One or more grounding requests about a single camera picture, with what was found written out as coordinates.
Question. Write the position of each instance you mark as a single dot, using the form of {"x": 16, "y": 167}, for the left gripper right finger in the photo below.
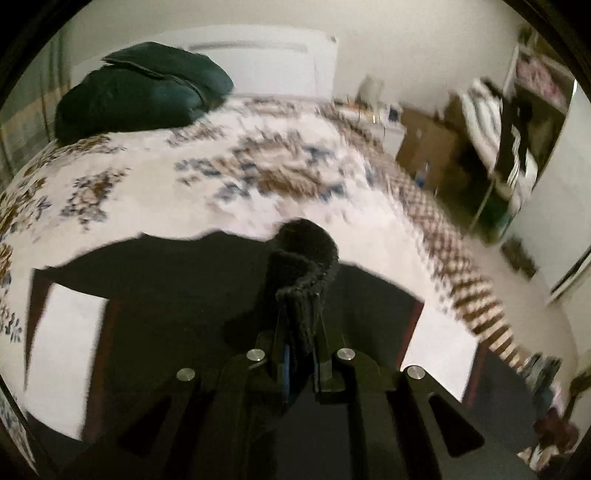
{"x": 401, "y": 424}

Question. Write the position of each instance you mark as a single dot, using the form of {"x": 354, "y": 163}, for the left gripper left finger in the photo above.
{"x": 230, "y": 429}

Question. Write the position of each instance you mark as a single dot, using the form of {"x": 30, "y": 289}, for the brown checkered blanket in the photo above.
{"x": 467, "y": 293}

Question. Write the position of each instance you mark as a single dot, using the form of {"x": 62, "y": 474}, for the dark shoes on floor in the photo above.
{"x": 517, "y": 257}

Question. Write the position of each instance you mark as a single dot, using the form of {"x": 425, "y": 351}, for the white wardrobe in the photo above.
{"x": 553, "y": 226}

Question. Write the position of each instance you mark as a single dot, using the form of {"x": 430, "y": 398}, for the plastic water bottle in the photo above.
{"x": 422, "y": 174}

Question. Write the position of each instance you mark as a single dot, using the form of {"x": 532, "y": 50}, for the floral bed blanket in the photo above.
{"x": 245, "y": 168}

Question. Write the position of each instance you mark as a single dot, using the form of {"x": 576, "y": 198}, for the brown cardboard box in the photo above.
{"x": 429, "y": 146}

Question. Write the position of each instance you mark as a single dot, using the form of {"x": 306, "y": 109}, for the white nightstand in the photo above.
{"x": 377, "y": 123}

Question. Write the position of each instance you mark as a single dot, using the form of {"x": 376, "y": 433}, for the beige bedside lamp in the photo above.
{"x": 370, "y": 91}

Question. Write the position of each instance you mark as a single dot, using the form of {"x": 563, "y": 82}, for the dark green folded duvet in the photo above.
{"x": 147, "y": 86}

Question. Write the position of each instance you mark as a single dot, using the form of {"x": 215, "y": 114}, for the grey green curtain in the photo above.
{"x": 28, "y": 114}

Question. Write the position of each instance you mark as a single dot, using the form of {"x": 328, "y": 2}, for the white bed headboard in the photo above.
{"x": 270, "y": 60}

